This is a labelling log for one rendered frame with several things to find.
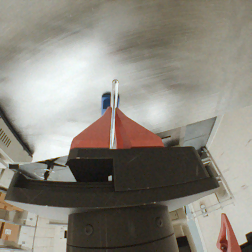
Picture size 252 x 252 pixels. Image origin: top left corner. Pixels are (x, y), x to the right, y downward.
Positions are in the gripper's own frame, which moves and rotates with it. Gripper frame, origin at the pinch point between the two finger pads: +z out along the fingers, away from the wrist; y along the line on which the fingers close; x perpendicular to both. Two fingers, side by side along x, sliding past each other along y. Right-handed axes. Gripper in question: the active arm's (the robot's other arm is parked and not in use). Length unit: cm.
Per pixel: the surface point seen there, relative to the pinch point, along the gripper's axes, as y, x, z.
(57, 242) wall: 131, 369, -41
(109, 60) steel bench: 0.6, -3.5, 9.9
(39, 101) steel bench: 14.3, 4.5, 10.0
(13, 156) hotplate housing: 24.8, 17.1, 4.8
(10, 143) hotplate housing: 24.9, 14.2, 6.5
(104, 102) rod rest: 1.2, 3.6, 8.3
